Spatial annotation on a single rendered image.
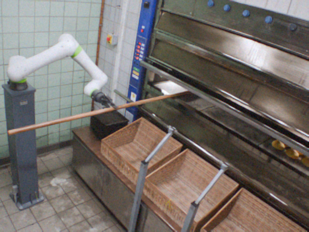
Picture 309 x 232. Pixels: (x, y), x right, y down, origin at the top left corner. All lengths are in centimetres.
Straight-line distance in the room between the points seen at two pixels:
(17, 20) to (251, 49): 206
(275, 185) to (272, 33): 104
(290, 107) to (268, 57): 35
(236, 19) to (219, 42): 21
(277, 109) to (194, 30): 88
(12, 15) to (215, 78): 189
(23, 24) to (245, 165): 233
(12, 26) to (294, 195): 273
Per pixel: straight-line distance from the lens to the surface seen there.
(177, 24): 236
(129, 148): 272
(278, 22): 191
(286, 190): 209
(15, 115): 233
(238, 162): 218
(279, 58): 190
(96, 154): 261
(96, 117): 275
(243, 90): 202
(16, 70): 206
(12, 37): 287
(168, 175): 242
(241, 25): 202
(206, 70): 219
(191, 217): 181
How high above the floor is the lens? 214
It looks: 26 degrees down
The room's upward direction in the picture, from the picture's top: 11 degrees clockwise
